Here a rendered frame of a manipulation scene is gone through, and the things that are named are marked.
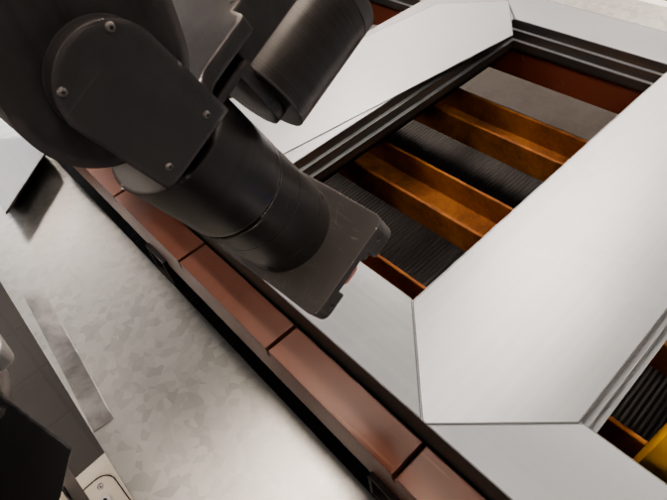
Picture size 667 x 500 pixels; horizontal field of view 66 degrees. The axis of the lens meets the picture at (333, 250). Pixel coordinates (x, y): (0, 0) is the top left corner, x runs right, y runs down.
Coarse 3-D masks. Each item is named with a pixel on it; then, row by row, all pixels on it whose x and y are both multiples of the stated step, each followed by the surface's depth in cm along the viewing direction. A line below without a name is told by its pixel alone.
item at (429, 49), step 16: (384, 32) 90; (400, 32) 89; (416, 32) 88; (400, 48) 86; (416, 48) 85; (432, 48) 84; (448, 48) 84; (464, 48) 83; (432, 64) 81; (448, 64) 80
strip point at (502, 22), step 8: (448, 8) 93; (456, 8) 93; (464, 8) 92; (472, 8) 92; (480, 8) 92; (488, 8) 91; (496, 8) 91; (504, 8) 91; (472, 16) 90; (480, 16) 90; (488, 16) 89; (496, 16) 89; (504, 16) 89; (488, 24) 88; (496, 24) 87; (504, 24) 87; (504, 32) 85; (512, 32) 85
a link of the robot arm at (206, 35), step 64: (192, 0) 20; (256, 0) 19; (320, 0) 21; (64, 64) 13; (128, 64) 15; (192, 64) 18; (256, 64) 20; (320, 64) 22; (128, 128) 16; (192, 128) 17
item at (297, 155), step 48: (384, 0) 106; (432, 0) 96; (480, 0) 94; (528, 48) 87; (576, 48) 82; (432, 96) 80; (336, 144) 73; (624, 384) 47; (432, 432) 43; (480, 480) 41
